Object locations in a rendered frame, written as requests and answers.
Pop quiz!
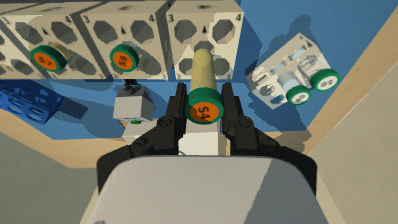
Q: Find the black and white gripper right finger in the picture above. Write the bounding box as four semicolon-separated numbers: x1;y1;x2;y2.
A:
221;83;317;197

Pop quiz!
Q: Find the blue flat mat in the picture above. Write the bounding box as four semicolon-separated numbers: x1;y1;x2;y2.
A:
12;0;398;140

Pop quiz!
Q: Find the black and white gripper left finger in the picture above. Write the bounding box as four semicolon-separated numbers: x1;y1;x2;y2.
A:
96;83;187;197

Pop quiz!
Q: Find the blue tube rack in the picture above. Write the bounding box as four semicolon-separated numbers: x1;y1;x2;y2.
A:
0;79;65;125

